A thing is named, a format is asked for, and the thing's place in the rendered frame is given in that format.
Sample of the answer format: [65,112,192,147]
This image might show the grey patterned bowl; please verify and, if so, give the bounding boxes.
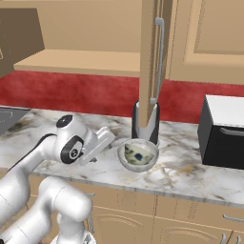
[116,138,160,173]

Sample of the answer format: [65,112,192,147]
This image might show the grey toaster oven handle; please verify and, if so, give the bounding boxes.
[218,126,244,138]

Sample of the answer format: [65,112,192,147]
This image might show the tan closed cabinet door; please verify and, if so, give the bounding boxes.
[165,0,244,86]

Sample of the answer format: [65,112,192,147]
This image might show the tan drawer front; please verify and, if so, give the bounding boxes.
[218,206,244,234]

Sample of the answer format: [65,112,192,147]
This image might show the black and white cylindrical appliance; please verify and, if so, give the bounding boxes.
[131,99,161,148]

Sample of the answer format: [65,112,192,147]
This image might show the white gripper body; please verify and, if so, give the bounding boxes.
[78,126,116,167]

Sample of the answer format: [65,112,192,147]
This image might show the tan open cabinet door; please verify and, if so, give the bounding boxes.
[138,0,174,129]

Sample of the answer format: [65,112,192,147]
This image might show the grey cabinet door handle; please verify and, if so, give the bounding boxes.
[153,17,166,105]

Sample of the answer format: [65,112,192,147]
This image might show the grey drawer handle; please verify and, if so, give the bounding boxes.
[222,213,244,224]

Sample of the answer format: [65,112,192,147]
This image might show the tan open wall cabinet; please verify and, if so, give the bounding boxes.
[12,0,143,78]

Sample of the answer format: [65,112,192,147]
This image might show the black toaster oven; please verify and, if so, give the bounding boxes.
[196,93,244,171]

